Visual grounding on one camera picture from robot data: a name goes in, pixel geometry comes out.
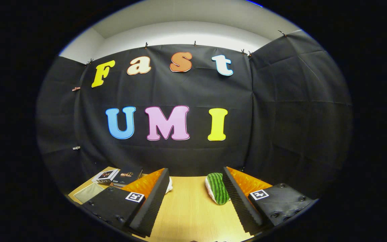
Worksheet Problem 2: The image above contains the black backdrop cloth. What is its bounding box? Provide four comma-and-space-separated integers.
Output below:
36, 30, 353, 199

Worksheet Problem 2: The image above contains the grey fabric storage box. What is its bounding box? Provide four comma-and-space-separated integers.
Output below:
74, 183, 105, 204

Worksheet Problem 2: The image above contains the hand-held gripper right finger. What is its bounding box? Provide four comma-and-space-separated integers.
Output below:
222, 167, 315, 236

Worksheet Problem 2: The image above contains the row of black clips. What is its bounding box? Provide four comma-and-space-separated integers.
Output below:
85, 30, 288, 66

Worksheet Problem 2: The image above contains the dark blue book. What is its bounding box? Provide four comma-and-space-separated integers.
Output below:
112, 166, 144, 187

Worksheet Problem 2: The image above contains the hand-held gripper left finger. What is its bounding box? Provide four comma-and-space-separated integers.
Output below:
81, 168, 170, 237

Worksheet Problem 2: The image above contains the watermelon slice plush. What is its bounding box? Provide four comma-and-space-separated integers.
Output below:
205, 173, 231, 205

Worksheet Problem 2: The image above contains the white cover book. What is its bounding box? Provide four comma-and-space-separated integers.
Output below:
92, 169, 120, 184

